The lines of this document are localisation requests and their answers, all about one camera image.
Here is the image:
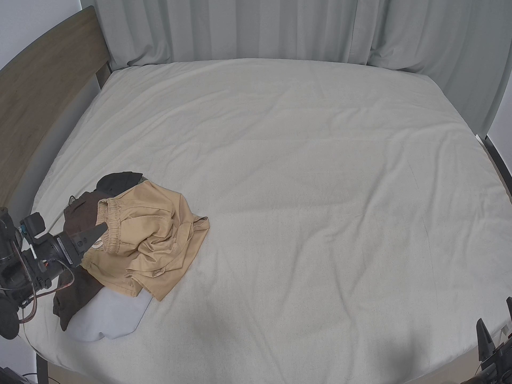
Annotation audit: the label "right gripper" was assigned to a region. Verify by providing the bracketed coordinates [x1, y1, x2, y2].
[476, 296, 512, 377]

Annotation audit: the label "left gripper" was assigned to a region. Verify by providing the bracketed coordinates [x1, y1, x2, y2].
[50, 222, 108, 272]

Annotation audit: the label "tan shorts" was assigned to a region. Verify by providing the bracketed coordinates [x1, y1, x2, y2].
[82, 180, 211, 301]

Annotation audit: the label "bed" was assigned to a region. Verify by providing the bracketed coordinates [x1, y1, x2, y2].
[0, 6, 512, 384]

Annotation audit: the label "brown garment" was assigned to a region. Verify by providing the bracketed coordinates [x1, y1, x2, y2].
[52, 190, 105, 332]

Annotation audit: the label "black garment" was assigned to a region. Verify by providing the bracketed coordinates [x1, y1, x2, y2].
[96, 171, 145, 197]

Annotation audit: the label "white garment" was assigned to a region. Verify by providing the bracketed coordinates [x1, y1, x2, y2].
[67, 286, 153, 342]

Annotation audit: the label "pale grey curtain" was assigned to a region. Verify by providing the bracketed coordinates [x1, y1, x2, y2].
[76, 0, 374, 71]
[352, 0, 512, 139]

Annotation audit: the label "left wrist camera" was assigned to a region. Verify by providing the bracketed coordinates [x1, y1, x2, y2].
[20, 212, 54, 245]

